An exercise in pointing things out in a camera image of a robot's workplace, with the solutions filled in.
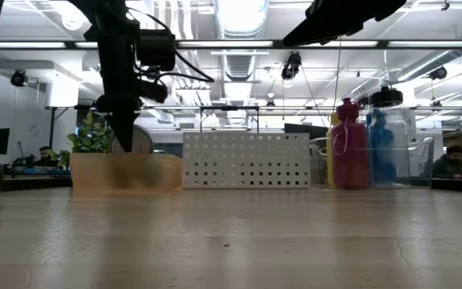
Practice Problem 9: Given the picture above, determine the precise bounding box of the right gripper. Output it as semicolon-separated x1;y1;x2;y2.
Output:
282;0;408;48

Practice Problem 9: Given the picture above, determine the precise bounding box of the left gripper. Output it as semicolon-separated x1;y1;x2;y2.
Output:
82;11;176;153

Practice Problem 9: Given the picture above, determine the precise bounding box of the solid white tuna can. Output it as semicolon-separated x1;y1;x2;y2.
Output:
111;124;155;156

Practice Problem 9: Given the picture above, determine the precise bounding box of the yellow plastic bottle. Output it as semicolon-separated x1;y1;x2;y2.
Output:
326;111;341;189

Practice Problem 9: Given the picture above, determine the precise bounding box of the blue plastic bottle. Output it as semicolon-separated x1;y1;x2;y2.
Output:
368;108;399;188

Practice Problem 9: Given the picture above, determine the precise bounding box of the small green artificial plant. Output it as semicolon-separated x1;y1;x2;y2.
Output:
48;112;116;168

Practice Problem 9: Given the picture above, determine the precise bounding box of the orange translucent tray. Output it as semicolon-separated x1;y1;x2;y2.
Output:
69;152;184;197

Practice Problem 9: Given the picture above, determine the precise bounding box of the person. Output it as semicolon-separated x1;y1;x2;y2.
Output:
32;145;58;168
432;144;462;180

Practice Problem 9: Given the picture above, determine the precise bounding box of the white perforated basket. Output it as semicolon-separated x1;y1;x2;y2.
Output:
182;132;311;189

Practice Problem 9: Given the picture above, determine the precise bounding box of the clear plastic tray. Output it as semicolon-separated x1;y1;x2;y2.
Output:
310;136;436;189

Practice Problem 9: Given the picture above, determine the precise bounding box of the black overhead camera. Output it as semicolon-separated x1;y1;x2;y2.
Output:
281;51;303;81

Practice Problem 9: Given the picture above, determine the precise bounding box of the black overhead frame beam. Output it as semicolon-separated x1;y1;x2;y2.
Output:
0;39;462;51

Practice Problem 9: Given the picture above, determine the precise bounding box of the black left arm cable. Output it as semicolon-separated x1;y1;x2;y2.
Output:
128;7;216;85

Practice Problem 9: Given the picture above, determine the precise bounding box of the black horizontal rail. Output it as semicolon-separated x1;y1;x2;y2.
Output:
46;104;462;112

